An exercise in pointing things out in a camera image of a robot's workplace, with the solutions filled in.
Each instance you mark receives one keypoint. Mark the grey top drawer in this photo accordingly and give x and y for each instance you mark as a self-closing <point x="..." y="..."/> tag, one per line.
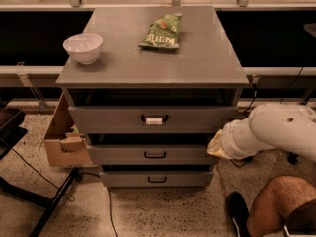
<point x="151" y="119"/>

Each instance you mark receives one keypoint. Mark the grey drawer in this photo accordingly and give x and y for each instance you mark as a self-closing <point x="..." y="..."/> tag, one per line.
<point x="150" y="149"/>
<point x="151" y="119"/>
<point x="150" y="176"/>

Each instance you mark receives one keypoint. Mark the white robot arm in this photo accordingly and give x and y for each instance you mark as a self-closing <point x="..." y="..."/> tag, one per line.
<point x="286" y="127"/>

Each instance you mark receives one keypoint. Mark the grey drawer cabinet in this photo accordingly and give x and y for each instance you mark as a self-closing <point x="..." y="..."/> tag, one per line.
<point x="203" y="71"/>

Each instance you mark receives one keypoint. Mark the grey middle drawer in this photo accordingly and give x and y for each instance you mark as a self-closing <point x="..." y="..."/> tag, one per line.
<point x="150" y="149"/>

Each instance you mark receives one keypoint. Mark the grey bottom drawer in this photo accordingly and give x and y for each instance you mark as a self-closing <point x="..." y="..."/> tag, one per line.
<point x="150" y="176"/>

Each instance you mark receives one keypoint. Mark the green chip bag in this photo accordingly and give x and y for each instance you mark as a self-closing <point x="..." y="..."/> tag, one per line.
<point x="163" y="33"/>

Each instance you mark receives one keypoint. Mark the white ceramic bowl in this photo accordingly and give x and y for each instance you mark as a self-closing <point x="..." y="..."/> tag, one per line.
<point x="84" y="48"/>

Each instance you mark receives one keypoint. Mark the brown cardboard box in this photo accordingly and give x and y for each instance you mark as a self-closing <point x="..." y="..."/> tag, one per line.
<point x="64" y="145"/>

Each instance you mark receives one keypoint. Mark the black sneaker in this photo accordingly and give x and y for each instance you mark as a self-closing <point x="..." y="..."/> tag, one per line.
<point x="238" y="212"/>

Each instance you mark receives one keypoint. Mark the black stand left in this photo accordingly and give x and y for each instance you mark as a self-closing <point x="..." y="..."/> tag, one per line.
<point x="10" y="134"/>

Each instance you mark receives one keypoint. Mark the bare human leg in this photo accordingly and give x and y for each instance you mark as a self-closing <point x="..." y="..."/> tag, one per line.
<point x="284" y="201"/>

